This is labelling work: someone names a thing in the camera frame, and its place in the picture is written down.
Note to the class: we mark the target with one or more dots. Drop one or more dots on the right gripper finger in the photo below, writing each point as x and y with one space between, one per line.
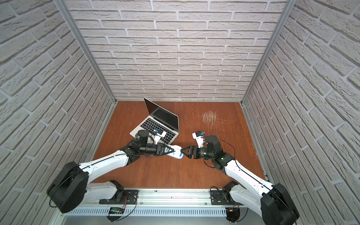
187 149
186 154

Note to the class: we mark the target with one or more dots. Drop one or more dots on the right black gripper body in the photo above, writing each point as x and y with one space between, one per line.
195 152

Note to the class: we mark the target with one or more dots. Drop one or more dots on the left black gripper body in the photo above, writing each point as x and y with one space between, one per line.
159 149

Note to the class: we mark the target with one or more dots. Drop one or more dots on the white wireless mouse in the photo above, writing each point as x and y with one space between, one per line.
177 153

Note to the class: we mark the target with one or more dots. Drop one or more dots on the silver laptop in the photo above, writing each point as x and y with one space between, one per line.
158 119

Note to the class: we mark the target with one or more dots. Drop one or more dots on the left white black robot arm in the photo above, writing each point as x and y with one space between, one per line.
74 184

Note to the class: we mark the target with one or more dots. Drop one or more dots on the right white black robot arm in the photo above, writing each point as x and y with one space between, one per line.
272 202

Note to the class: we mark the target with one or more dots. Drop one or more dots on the right round black controller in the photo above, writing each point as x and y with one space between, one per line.
233 214

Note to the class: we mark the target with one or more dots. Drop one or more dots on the left green circuit board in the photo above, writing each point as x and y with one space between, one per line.
116 211

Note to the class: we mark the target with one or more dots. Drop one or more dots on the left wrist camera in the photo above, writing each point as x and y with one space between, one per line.
158 135

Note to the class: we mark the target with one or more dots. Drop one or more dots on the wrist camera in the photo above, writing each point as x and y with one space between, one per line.
199 137
158 135

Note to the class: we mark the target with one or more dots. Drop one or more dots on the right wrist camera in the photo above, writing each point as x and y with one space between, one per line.
199 137

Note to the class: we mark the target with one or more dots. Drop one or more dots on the aluminium front rail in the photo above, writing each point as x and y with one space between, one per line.
174 198

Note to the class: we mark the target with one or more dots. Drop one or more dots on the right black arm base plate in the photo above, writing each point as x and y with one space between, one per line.
221 197

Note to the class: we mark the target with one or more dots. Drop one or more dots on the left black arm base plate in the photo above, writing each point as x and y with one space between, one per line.
127 196

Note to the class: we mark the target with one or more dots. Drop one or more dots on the perforated white cable duct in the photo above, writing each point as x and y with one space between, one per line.
151 211

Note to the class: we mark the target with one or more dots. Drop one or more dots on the right aluminium corner post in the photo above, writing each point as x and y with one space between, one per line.
274 37

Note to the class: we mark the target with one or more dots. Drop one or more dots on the aluminium corner post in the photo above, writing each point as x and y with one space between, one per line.
274 37
65 12

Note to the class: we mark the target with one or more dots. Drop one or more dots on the left aluminium corner post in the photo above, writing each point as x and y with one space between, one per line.
65 12

